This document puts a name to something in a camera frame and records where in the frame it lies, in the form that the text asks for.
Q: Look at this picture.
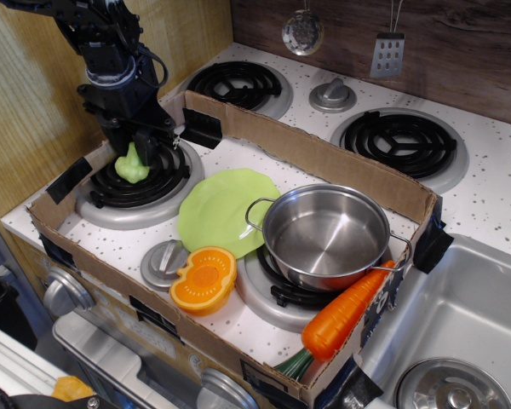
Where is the silver sink drain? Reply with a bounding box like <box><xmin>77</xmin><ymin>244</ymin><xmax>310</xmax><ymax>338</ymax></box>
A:
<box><xmin>393</xmin><ymin>358</ymin><xmax>511</xmax><ymax>409</ymax></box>

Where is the front silver stove knob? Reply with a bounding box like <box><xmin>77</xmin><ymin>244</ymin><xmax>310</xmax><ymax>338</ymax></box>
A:
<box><xmin>141</xmin><ymin>239</ymin><xmax>189</xmax><ymax>291</ymax></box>

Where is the silver stove knob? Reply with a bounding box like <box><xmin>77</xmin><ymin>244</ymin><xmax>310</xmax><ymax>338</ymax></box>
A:
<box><xmin>309</xmin><ymin>78</ymin><xmax>357</xmax><ymax>113</ymax></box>
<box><xmin>141</xmin><ymin>239</ymin><xmax>189</xmax><ymax>291</ymax></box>

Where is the cardboard fence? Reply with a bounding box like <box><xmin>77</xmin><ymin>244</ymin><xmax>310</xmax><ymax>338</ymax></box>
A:
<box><xmin>28</xmin><ymin>91</ymin><xmax>452</xmax><ymax>408</ymax></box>

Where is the black burner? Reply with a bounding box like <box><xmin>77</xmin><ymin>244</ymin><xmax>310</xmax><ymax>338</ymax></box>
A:
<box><xmin>181</xmin><ymin>61</ymin><xmax>293</xmax><ymax>119</ymax></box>
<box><xmin>236</xmin><ymin>245</ymin><xmax>338</xmax><ymax>333</ymax></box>
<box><xmin>330</xmin><ymin>108</ymin><xmax>469</xmax><ymax>194</ymax></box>
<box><xmin>76</xmin><ymin>140</ymin><xmax>204</xmax><ymax>230</ymax></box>

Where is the orange toy carrot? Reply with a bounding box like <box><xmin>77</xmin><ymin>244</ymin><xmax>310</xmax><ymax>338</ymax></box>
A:
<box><xmin>274</xmin><ymin>260</ymin><xmax>395</xmax><ymax>381</ymax></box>

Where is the silver sink basin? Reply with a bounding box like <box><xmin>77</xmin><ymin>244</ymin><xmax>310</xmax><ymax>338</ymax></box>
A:
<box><xmin>361</xmin><ymin>235</ymin><xmax>511</xmax><ymax>408</ymax></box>

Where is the hanging silver skimmer ladle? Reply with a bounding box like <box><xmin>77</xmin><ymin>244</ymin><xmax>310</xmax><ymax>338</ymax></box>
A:
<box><xmin>281</xmin><ymin>1</ymin><xmax>324</xmax><ymax>57</ymax></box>

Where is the hanging silver spatula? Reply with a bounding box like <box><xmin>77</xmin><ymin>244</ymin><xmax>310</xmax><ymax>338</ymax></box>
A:
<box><xmin>369</xmin><ymin>0</ymin><xmax>406</xmax><ymax>79</ymax></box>

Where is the back silver stove knob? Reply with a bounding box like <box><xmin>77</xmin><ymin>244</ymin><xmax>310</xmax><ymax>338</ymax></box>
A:
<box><xmin>309</xmin><ymin>78</ymin><xmax>357</xmax><ymax>113</ymax></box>

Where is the green toy broccoli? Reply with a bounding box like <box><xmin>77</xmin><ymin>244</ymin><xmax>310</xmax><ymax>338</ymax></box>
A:
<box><xmin>114</xmin><ymin>142</ymin><xmax>150</xmax><ymax>184</ymax></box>

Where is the light green plate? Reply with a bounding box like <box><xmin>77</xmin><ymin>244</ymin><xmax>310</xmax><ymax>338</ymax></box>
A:
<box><xmin>177</xmin><ymin>168</ymin><xmax>280</xmax><ymax>258</ymax></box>

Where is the back right black burner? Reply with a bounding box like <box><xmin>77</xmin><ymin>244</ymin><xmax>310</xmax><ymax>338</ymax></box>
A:
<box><xmin>330</xmin><ymin>108</ymin><xmax>469</xmax><ymax>194</ymax></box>

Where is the back left black burner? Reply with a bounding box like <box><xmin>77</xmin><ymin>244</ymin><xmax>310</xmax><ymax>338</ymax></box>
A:
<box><xmin>181</xmin><ymin>61</ymin><xmax>293</xmax><ymax>119</ymax></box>

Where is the silver oven knob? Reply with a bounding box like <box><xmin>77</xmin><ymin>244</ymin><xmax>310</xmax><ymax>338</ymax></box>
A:
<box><xmin>43</xmin><ymin>267</ymin><xmax>95</xmax><ymax>317</ymax></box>
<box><xmin>197</xmin><ymin>368</ymin><xmax>259</xmax><ymax>409</ymax></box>

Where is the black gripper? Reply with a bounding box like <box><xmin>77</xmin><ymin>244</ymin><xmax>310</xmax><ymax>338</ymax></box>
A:
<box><xmin>77</xmin><ymin>55</ymin><xmax>180</xmax><ymax>166</ymax></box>

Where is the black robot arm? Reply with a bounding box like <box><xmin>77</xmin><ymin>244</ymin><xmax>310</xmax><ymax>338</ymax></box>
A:
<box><xmin>4</xmin><ymin>1</ymin><xmax>175</xmax><ymax>166</ymax></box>

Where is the silver oven door handle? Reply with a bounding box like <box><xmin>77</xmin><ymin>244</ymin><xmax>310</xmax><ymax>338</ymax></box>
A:
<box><xmin>52</xmin><ymin>310</ymin><xmax>205</xmax><ymax>409</ymax></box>

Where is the small orange object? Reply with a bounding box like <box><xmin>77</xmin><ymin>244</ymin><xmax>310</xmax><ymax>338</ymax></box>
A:
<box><xmin>51</xmin><ymin>375</ymin><xmax>95</xmax><ymax>402</ymax></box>

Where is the front right black burner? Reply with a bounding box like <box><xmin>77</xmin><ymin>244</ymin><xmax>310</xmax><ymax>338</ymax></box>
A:
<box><xmin>236</xmin><ymin>245</ymin><xmax>338</xmax><ymax>333</ymax></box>

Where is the stainless steel pan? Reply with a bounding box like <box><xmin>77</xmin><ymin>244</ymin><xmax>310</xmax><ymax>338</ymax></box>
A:
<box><xmin>249</xmin><ymin>183</ymin><xmax>395</xmax><ymax>292</ymax></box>

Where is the left silver oven knob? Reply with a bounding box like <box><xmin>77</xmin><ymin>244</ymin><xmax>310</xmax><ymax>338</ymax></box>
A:
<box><xmin>43</xmin><ymin>267</ymin><xmax>95</xmax><ymax>317</ymax></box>

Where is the front left black burner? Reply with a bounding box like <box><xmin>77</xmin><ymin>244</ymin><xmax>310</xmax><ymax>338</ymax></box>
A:
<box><xmin>76</xmin><ymin>140</ymin><xmax>204</xmax><ymax>230</ymax></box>

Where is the orange toy pumpkin half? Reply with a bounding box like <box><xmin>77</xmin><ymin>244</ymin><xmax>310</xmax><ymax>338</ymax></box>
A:
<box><xmin>169</xmin><ymin>246</ymin><xmax>237</xmax><ymax>316</ymax></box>

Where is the right silver oven knob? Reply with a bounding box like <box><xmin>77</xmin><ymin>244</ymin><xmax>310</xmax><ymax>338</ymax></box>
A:
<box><xmin>197</xmin><ymin>368</ymin><xmax>259</xmax><ymax>409</ymax></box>

